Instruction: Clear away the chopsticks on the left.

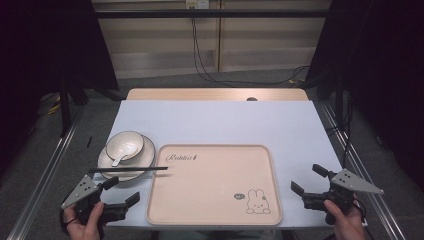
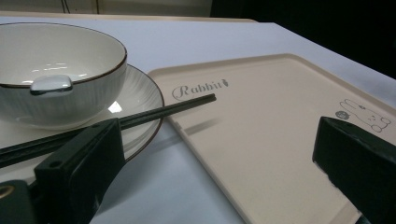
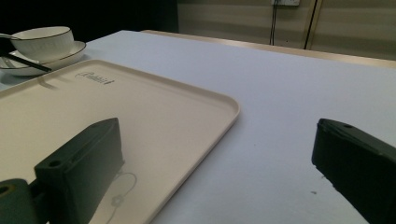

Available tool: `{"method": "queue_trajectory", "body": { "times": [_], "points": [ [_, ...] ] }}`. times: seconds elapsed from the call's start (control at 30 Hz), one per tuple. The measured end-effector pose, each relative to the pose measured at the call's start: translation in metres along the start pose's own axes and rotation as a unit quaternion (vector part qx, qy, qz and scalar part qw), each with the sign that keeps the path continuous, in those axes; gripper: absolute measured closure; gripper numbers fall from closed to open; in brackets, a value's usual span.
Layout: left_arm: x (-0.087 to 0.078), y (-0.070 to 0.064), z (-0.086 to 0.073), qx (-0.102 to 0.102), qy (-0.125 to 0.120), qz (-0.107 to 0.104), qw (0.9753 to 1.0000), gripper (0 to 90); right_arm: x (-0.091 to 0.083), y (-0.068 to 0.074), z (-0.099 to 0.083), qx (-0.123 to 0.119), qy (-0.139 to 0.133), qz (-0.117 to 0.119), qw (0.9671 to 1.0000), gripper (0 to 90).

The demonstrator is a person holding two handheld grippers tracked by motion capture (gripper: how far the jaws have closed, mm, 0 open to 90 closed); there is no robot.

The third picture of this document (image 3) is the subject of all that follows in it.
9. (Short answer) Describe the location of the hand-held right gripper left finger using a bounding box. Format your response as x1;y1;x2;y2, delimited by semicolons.
34;117;126;224

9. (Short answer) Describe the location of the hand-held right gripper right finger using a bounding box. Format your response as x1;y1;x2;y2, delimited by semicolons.
311;118;396;224

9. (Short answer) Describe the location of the cream plastic tray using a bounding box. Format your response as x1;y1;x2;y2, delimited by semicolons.
0;59;241;224

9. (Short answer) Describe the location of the white saucer with dark rim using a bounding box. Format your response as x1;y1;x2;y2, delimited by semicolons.
0;40;88;77

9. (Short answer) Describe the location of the black chopstick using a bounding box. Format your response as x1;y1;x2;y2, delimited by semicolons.
0;51;53;74

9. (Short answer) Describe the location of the white bowl with dark rim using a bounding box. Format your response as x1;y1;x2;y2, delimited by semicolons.
9;25;76;64

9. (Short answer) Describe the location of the white spoon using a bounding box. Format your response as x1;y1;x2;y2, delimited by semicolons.
0;32;21;41

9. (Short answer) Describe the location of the black cable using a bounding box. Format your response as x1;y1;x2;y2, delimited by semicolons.
268;0;278;47

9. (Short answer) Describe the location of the white wall socket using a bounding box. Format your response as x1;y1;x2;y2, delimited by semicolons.
270;0;302;7

